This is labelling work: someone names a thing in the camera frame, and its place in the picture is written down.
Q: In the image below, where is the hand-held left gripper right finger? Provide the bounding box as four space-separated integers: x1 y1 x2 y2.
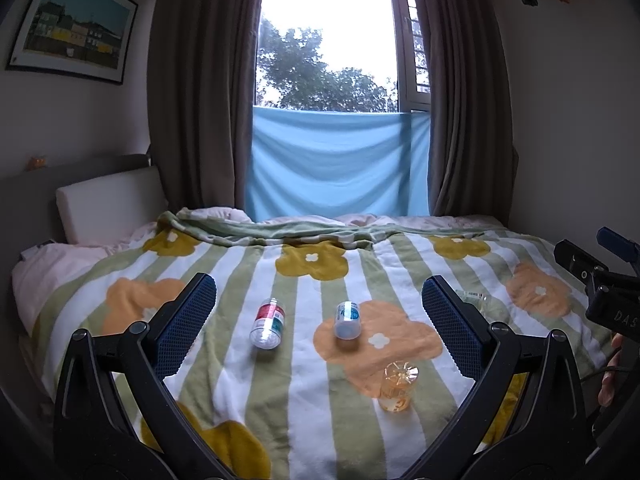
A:
400 275 589 480

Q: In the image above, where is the clear cup with red label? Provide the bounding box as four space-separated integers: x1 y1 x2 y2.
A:
249 297 286 350

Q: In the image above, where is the clear cup with blue label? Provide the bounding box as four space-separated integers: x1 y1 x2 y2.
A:
333 300 362 341

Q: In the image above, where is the framed wall picture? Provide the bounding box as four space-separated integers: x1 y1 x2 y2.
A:
5 0 139 85

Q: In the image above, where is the light blue cloth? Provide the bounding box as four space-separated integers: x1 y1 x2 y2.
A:
243 106 432 223

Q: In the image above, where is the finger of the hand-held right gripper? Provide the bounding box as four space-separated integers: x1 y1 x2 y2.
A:
553 239 612 288
596 226 640 264

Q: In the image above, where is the orange transparent cup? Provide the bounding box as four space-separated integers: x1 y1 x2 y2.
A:
377 361 420 412

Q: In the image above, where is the person's right hand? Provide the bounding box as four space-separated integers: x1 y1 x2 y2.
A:
597 332 626 408

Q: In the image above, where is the striped floral blanket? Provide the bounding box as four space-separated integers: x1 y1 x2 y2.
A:
32 207 618 480

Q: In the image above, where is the brown curtain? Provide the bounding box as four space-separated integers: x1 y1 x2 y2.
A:
407 0 517 227
146 0 268 223

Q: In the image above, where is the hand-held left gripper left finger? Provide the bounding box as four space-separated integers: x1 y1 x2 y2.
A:
52 272 237 480

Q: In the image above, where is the white headboard cushion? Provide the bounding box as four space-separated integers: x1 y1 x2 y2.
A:
55 166 169 246

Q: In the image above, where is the clear plastic cup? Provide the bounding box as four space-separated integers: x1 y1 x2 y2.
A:
457 290 494 319

